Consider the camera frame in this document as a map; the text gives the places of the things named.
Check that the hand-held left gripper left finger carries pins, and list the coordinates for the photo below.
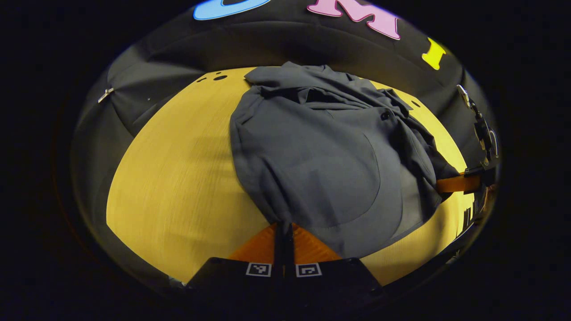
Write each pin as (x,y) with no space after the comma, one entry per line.
(232,278)

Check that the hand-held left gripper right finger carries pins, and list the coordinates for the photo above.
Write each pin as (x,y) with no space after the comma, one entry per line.
(339,278)

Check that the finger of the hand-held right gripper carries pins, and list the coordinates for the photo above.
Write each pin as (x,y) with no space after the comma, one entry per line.
(459,183)

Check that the grey long-sleeved shirt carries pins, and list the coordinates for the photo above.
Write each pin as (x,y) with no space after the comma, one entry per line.
(321,169)

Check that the silver backdrop clip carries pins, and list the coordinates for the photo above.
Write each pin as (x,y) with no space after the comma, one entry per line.
(105,94)

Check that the black backdrop cloth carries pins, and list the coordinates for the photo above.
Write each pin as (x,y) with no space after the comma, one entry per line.
(169,58)

